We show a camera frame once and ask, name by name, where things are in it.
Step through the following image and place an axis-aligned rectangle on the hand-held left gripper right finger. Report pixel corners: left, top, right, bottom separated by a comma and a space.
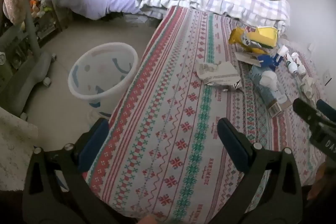
217, 118, 309, 224

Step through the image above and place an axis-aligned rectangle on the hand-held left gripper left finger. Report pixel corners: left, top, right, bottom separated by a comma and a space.
22, 118, 137, 224

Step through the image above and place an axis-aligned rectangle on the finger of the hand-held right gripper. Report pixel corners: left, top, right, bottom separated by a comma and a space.
316, 99, 336, 123
293, 98, 326, 128

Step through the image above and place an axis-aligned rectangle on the white labelled plastic bottle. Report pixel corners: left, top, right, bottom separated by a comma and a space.
260, 71, 279, 92

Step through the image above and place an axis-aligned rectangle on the white patterned wastebasket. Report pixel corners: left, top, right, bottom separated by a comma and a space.
68, 42, 139, 117

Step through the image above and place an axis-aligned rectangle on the person's right hand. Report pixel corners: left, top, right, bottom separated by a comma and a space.
307, 161, 336, 201

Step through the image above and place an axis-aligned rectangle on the crumpled white paper carton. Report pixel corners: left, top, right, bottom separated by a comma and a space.
299, 76, 318, 106

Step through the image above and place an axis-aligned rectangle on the small white bottle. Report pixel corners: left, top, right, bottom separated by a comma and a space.
276, 46, 289, 63
292, 52, 306, 76
286, 54, 298, 75

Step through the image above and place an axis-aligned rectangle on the light blue long box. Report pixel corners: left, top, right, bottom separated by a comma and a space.
248, 67, 282, 117

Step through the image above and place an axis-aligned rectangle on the blue white carton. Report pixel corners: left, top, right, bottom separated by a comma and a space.
256, 53, 280, 71

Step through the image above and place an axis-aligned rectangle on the printed patterned blanket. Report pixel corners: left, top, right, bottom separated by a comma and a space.
83, 6, 336, 224

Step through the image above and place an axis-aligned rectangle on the crumpled white silver carton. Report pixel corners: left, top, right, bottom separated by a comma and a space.
196, 59, 242, 92

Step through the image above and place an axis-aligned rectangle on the flat cardboard piece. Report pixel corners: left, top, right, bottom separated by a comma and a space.
234, 51, 263, 67

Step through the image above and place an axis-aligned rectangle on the yellow bag with green print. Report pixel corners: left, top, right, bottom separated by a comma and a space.
248, 26, 279, 50

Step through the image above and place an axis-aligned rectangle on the white textured cloth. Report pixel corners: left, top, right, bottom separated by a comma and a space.
0, 109, 39, 191

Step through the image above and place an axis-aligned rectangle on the orange yellow snack bag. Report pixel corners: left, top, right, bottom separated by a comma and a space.
228, 28, 264, 54

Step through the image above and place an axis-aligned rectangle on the grey swivel chair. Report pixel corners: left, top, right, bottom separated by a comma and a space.
0, 6, 57, 121

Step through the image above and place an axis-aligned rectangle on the dark bedside shelf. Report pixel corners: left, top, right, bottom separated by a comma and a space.
31, 0, 71, 41

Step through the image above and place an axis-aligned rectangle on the pile of small plush toys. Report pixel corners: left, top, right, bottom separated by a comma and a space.
29, 0, 53, 17

